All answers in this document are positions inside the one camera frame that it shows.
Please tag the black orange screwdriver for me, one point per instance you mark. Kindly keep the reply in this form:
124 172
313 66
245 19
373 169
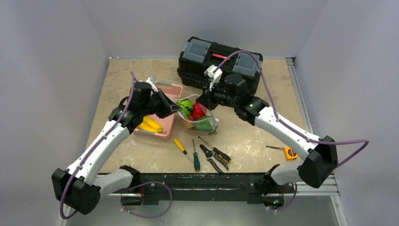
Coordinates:
222 155

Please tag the black plastic toolbox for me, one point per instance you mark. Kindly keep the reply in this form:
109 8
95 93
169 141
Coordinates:
198 55

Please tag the red toy bell pepper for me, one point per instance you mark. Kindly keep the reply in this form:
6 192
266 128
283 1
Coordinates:
197 112

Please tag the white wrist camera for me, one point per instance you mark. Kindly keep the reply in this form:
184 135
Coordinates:
152 81
214 73

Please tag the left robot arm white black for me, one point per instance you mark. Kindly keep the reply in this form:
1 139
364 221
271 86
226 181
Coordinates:
79 186

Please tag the pink plastic basket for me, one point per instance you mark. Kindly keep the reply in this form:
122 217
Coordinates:
173 91

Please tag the green handled screwdriver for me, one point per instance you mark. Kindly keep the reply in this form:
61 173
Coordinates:
196 160

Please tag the green toy melon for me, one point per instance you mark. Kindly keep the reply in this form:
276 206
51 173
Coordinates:
186 105

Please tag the yellow toy banana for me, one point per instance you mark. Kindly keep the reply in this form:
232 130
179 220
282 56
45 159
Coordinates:
146 127
152 123

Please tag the yellow tape measure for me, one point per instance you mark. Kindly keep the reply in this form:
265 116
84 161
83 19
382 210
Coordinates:
288 152

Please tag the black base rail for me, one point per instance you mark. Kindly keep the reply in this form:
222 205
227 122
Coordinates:
252 188

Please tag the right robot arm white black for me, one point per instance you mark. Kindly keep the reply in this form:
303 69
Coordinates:
318 155

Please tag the yellow toy banana lower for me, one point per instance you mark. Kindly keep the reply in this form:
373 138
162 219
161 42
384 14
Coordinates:
146 127

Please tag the yellow toy banana upper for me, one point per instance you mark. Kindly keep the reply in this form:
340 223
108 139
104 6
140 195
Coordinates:
152 123

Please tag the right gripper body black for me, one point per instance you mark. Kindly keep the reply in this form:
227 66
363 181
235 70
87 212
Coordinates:
209 99

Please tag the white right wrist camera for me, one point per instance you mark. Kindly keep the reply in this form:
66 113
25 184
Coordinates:
214 73

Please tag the yellow handled screwdriver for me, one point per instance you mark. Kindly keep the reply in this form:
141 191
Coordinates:
181 148

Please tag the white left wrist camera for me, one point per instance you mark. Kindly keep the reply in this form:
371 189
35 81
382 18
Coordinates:
152 81

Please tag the green toy bell pepper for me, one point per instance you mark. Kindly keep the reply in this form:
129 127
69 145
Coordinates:
206 124

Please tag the clear zip top bag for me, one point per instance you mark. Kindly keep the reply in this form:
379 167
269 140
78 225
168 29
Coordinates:
186 122

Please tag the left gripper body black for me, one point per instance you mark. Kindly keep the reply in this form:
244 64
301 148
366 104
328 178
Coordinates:
155 106

